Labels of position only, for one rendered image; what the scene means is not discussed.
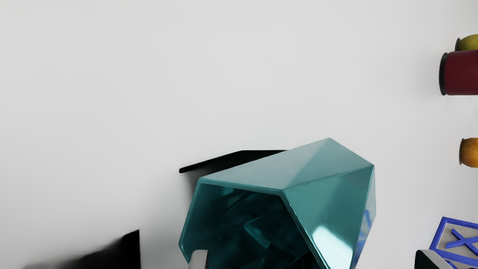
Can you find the blue lattice frame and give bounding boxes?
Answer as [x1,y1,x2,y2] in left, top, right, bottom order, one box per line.
[429,216,478,269]

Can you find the yellow-green fruit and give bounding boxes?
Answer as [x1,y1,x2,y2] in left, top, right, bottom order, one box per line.
[454,34,478,52]

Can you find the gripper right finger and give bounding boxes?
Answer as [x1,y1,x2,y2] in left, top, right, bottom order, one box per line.
[415,249,454,269]

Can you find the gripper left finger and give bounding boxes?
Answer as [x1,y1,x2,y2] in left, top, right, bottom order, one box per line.
[188,249,209,269]

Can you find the dark red can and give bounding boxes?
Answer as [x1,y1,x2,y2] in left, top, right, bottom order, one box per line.
[439,50,478,96]

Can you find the orange fruit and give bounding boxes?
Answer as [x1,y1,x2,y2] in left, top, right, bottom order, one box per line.
[459,137,478,168]

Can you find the teal faceted mug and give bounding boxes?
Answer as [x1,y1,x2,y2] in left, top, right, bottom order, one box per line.
[179,137,377,269]

